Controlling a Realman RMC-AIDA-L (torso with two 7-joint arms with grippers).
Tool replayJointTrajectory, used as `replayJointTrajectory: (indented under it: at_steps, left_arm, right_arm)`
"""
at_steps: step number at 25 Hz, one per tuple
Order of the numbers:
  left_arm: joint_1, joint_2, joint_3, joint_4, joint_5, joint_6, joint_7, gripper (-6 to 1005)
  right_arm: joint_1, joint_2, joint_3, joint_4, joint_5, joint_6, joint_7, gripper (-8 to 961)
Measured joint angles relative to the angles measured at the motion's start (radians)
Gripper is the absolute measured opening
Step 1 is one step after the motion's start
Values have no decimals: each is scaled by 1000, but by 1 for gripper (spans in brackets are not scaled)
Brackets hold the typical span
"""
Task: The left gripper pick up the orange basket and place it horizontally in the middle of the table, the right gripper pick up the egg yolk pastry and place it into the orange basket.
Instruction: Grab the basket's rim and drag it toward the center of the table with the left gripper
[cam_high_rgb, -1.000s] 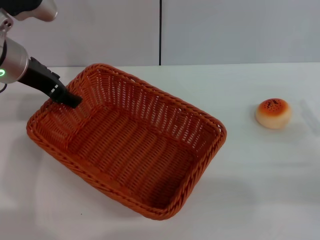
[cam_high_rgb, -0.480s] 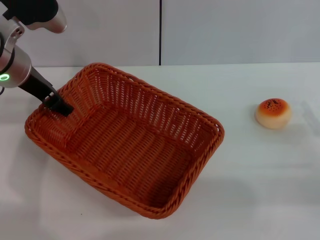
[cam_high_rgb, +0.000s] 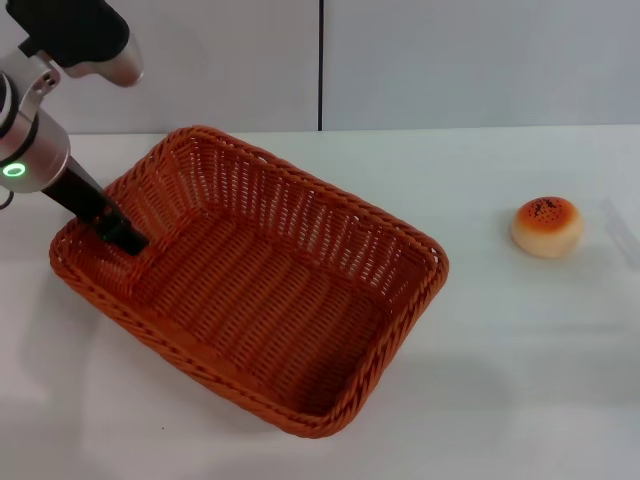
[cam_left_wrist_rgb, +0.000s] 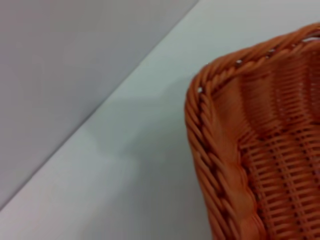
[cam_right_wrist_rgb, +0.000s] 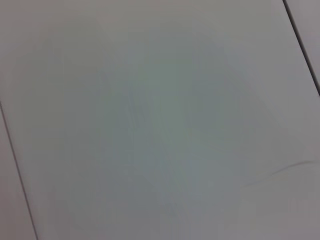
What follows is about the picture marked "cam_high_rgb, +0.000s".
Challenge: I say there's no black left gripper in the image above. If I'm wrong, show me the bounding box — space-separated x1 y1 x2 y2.
42 155 151 258

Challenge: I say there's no orange woven plastic basket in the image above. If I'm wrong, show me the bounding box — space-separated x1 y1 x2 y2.
48 124 450 440

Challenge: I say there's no round toasted bread bun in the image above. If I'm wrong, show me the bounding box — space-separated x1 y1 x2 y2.
510 197 585 260

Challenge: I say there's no black vertical wall strip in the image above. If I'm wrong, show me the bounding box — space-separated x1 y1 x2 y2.
316 0 326 132

